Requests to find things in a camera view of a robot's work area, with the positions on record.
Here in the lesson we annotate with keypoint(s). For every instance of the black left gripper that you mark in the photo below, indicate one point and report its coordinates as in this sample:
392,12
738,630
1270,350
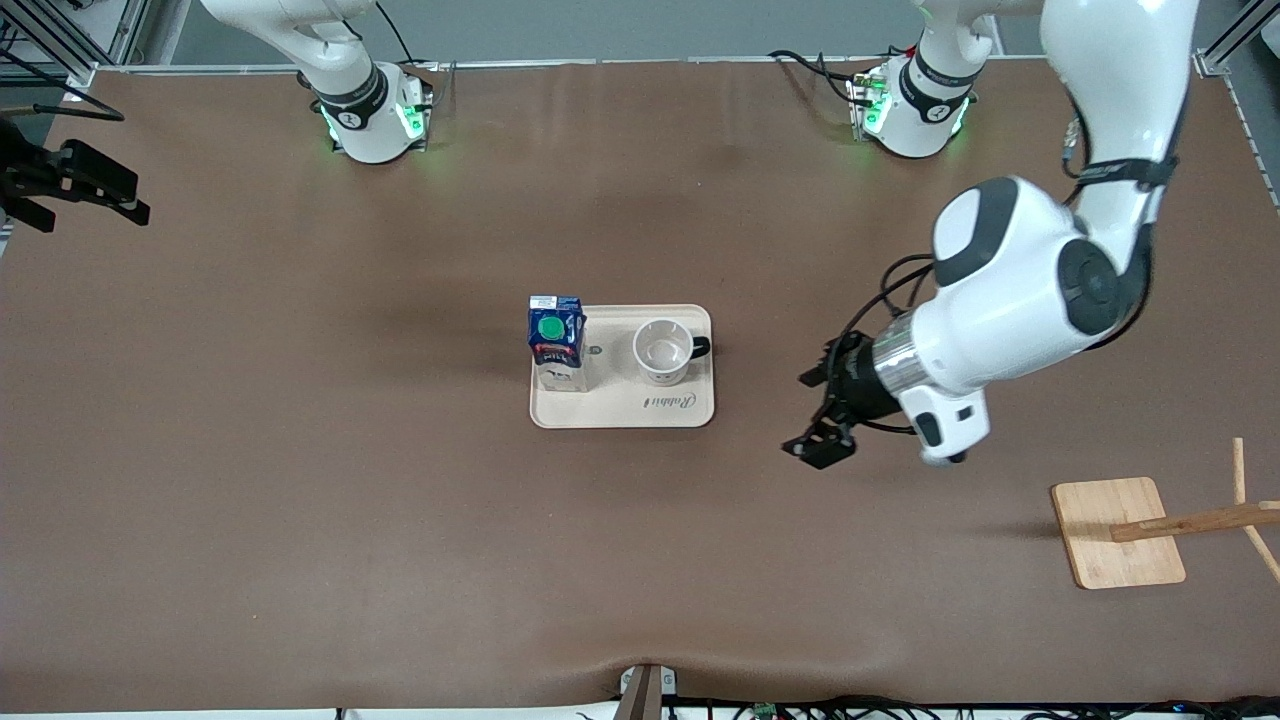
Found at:
858,387

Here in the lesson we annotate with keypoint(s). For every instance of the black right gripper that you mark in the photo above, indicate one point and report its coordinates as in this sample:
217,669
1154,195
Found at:
28,170

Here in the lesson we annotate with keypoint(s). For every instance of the white smiley enamel cup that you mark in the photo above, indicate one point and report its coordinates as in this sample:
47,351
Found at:
662,352

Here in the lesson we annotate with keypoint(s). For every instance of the blue white milk carton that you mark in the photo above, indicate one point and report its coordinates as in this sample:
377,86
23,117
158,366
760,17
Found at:
555,345

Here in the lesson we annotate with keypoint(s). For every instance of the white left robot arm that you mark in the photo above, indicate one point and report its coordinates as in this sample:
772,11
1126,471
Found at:
1010,290

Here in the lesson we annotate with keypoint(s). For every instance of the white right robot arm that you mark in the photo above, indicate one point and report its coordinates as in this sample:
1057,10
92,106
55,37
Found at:
365,120

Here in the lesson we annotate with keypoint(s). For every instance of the cream tray with dog print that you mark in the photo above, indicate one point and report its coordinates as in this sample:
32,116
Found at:
620,405

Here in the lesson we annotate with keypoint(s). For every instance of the wooden mug stand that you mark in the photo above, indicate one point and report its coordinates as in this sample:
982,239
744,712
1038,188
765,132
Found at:
1110,530

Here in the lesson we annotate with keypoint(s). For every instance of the aluminium frame corner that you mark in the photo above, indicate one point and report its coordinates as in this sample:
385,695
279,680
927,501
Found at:
130,30
1215,55

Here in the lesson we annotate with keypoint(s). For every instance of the grey metal bracket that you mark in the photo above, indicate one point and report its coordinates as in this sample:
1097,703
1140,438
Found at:
645,692

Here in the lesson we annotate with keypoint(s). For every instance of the aluminium table edge rail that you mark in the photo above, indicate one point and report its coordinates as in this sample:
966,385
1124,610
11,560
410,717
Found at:
650,61

